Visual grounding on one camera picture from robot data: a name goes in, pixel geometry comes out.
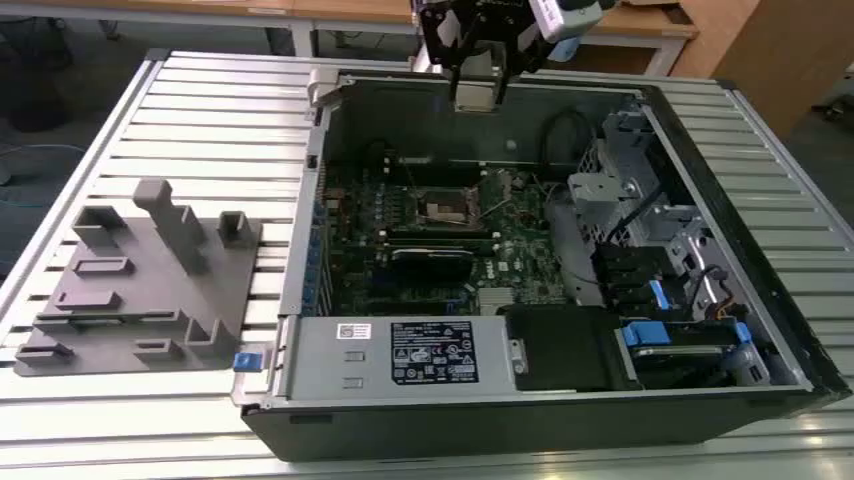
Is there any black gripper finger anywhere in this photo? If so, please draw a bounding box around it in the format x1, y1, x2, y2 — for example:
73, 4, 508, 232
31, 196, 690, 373
494, 24, 552, 107
418, 0, 482, 110

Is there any silver CPU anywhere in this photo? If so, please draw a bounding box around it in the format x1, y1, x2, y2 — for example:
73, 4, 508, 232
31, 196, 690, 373
454, 74, 502, 113

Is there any CPU socket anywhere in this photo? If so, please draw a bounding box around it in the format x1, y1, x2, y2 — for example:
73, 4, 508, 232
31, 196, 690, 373
411, 185, 487, 232

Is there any grey case latch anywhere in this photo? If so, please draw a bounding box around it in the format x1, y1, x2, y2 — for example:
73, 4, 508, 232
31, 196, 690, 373
307, 68, 342, 109

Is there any wooden top desk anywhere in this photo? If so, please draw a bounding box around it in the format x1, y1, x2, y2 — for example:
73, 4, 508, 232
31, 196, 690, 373
0, 0, 315, 59
292, 0, 701, 77

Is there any silver metal drive cage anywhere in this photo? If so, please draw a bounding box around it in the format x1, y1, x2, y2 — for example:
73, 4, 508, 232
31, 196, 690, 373
543, 112, 749, 321

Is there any wooden cabinet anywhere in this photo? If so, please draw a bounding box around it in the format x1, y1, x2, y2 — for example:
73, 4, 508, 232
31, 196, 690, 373
669, 0, 854, 137

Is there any green motherboard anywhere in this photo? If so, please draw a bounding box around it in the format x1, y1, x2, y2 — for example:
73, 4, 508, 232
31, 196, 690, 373
319, 164, 582, 319

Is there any black graphics card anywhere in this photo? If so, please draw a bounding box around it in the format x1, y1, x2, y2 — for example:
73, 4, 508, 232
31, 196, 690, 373
390, 245, 476, 287

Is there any silver chipset heatsink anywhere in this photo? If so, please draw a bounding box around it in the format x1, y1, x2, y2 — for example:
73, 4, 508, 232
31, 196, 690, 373
476, 287, 522, 307

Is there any hard disk in blue carrier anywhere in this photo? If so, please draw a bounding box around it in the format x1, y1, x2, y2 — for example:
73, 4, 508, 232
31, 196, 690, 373
617, 319, 759, 389

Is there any black office chair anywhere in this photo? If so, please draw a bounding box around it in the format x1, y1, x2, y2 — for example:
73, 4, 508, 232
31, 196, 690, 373
0, 14, 76, 134

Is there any grey parts rack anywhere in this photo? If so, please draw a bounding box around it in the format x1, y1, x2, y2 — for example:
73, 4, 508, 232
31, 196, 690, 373
11, 178, 266, 379

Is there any grey power supply unit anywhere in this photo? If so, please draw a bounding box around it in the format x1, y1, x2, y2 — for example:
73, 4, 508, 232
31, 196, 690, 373
266, 314, 528, 401

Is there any green RAM stick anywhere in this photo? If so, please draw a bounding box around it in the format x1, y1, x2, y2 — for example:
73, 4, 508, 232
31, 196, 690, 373
65, 312, 148, 329

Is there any black open PC case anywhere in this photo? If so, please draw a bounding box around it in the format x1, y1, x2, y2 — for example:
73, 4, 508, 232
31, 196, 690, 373
230, 67, 854, 464

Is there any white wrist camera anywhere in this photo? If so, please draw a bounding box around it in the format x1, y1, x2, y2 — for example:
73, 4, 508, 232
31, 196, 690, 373
528, 0, 606, 42

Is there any black looped cable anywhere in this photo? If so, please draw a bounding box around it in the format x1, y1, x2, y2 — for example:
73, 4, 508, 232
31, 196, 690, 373
538, 107, 594, 169

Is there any coloured power wire bundle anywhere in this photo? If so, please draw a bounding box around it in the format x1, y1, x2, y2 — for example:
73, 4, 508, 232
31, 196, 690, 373
707, 294, 742, 321

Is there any blue floor cable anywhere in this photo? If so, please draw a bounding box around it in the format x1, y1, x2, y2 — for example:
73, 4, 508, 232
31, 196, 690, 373
0, 142, 88, 211

